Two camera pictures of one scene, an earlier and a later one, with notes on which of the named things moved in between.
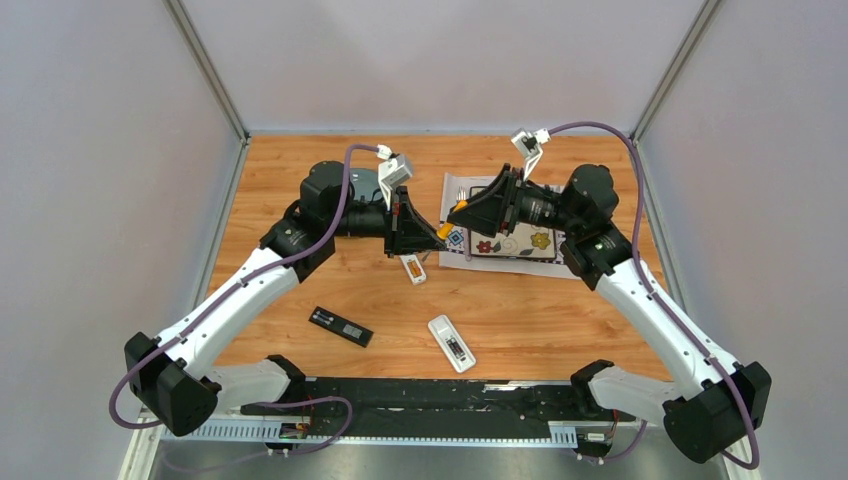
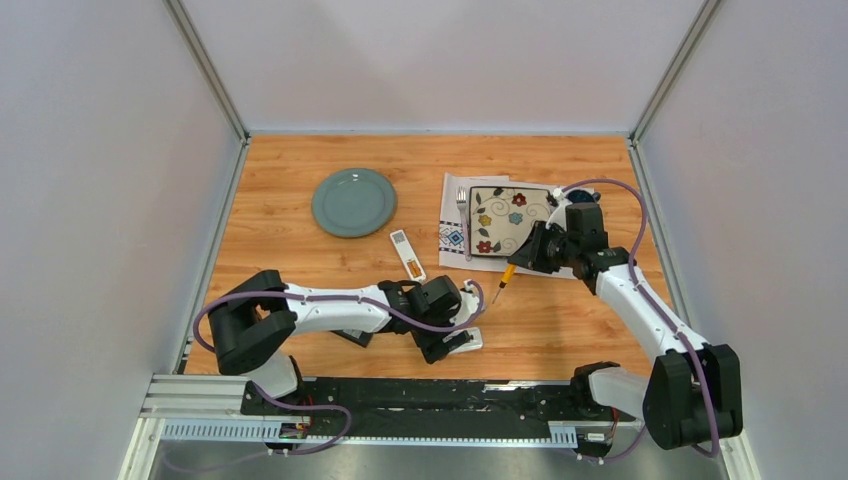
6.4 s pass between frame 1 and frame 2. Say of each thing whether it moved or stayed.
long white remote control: stayed
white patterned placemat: stayed
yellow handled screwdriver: moved
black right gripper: moved
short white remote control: moved
